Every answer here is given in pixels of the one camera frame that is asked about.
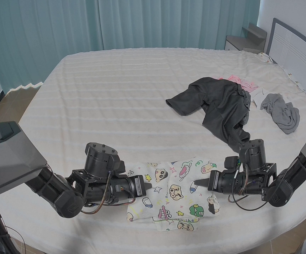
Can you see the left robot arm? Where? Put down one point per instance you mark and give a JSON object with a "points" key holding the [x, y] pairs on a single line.
{"points": [[15, 155]]}

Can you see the blue-green curtain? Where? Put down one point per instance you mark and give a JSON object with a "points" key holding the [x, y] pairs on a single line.
{"points": [[129, 17]]}

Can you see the black garment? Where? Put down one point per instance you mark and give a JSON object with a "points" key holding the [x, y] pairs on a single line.
{"points": [[221, 107]]}

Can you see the grey bedside table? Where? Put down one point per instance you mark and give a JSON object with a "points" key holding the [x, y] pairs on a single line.
{"points": [[244, 40]]}

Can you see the white printed garment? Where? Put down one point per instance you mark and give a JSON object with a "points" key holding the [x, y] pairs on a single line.
{"points": [[176, 194]]}

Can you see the pink garment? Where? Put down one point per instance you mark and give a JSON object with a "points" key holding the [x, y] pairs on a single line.
{"points": [[241, 82]]}

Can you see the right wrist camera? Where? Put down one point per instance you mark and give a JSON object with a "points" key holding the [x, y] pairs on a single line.
{"points": [[231, 163]]}

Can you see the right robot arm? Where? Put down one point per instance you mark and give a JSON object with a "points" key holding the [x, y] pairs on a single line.
{"points": [[288, 184]]}

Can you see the grey garment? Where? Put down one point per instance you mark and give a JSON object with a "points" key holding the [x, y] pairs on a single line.
{"points": [[282, 112]]}

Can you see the bed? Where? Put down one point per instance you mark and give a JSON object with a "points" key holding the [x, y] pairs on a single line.
{"points": [[121, 102]]}

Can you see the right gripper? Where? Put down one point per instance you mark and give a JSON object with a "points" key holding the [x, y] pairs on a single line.
{"points": [[221, 181]]}

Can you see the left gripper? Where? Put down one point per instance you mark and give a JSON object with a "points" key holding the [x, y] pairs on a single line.
{"points": [[127, 188]]}

